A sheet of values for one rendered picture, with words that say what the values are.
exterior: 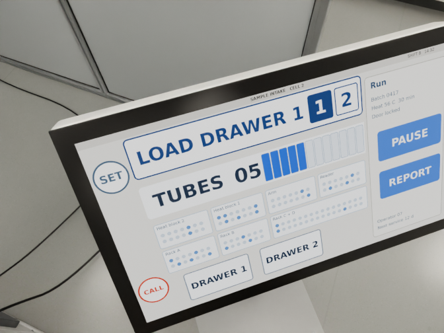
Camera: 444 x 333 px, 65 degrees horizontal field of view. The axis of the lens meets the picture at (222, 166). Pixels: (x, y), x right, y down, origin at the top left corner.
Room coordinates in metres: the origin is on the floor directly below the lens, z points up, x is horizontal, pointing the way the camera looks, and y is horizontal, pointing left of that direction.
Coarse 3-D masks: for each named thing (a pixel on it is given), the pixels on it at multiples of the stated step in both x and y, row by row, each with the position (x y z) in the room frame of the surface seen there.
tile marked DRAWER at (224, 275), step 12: (216, 264) 0.11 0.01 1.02; (228, 264) 0.11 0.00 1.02; (240, 264) 0.11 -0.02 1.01; (192, 276) 0.09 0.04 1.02; (204, 276) 0.10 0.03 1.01; (216, 276) 0.10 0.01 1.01; (228, 276) 0.10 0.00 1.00; (240, 276) 0.10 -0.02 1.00; (252, 276) 0.10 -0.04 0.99; (192, 288) 0.08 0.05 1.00; (204, 288) 0.08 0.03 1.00; (216, 288) 0.08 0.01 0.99; (228, 288) 0.08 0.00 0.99; (192, 300) 0.07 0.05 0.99
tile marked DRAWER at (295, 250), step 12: (288, 240) 0.14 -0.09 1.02; (300, 240) 0.14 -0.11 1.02; (312, 240) 0.14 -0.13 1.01; (264, 252) 0.12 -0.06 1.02; (276, 252) 0.12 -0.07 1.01; (288, 252) 0.13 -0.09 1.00; (300, 252) 0.13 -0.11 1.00; (312, 252) 0.13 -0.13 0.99; (264, 264) 0.11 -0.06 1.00; (276, 264) 0.11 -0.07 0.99; (288, 264) 0.11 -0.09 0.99
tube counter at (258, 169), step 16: (352, 128) 0.25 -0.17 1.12; (288, 144) 0.23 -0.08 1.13; (304, 144) 0.23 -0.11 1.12; (320, 144) 0.24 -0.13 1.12; (336, 144) 0.24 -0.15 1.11; (352, 144) 0.24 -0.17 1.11; (240, 160) 0.21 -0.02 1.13; (256, 160) 0.21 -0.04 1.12; (272, 160) 0.22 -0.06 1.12; (288, 160) 0.22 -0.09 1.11; (304, 160) 0.22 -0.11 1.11; (320, 160) 0.22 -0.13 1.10; (336, 160) 0.22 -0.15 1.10; (240, 176) 0.20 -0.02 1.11; (256, 176) 0.20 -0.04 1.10; (272, 176) 0.20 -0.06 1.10
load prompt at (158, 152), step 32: (288, 96) 0.27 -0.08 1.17; (320, 96) 0.28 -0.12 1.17; (352, 96) 0.28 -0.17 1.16; (192, 128) 0.23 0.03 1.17; (224, 128) 0.24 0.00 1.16; (256, 128) 0.24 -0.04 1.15; (288, 128) 0.24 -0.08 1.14; (128, 160) 0.20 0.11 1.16; (160, 160) 0.20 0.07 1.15; (192, 160) 0.21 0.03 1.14
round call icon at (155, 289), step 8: (144, 280) 0.09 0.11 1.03; (152, 280) 0.09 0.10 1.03; (160, 280) 0.09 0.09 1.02; (136, 288) 0.08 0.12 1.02; (144, 288) 0.08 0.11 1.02; (152, 288) 0.08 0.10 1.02; (160, 288) 0.08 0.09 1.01; (168, 288) 0.08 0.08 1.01; (144, 296) 0.07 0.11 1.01; (152, 296) 0.07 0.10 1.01; (160, 296) 0.07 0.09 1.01; (168, 296) 0.07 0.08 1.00; (144, 304) 0.06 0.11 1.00; (152, 304) 0.06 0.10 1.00
